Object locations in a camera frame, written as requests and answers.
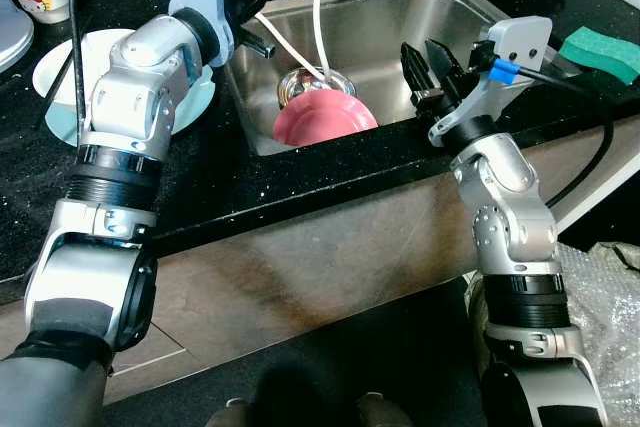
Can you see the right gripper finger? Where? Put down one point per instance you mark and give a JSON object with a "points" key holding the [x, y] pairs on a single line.
{"points": [[440, 59], [412, 67]]}

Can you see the pink bowl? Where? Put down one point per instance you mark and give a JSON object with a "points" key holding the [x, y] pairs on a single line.
{"points": [[325, 119]]}

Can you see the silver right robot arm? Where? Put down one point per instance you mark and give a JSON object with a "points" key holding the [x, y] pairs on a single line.
{"points": [[510, 217]]}

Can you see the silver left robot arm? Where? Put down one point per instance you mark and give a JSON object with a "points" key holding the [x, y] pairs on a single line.
{"points": [[125, 97]]}

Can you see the stainless steel sink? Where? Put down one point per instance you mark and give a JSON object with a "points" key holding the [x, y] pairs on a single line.
{"points": [[400, 17]]}

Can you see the clear drinking glass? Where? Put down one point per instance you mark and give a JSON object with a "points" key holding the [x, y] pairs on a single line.
{"points": [[300, 82]]}

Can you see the green sponge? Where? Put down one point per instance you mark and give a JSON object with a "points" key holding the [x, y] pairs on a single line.
{"points": [[605, 52]]}

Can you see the brown cabinet front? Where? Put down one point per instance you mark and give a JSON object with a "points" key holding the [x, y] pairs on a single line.
{"points": [[330, 257]]}

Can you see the olive green cloth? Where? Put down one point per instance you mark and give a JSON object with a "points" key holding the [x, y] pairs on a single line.
{"points": [[620, 252]]}

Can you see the grey white plate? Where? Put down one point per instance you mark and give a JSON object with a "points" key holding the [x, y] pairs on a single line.
{"points": [[12, 32]]}

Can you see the clear bubble wrap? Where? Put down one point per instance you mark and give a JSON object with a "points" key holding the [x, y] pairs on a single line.
{"points": [[600, 317]]}

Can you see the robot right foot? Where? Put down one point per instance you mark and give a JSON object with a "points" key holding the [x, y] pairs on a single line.
{"points": [[388, 412]]}

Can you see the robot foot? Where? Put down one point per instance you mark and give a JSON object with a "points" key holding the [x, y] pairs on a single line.
{"points": [[230, 414], [388, 412]]}

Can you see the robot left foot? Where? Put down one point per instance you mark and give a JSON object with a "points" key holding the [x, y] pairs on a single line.
{"points": [[230, 414]]}

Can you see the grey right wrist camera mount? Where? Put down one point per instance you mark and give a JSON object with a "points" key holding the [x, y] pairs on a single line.
{"points": [[520, 42]]}

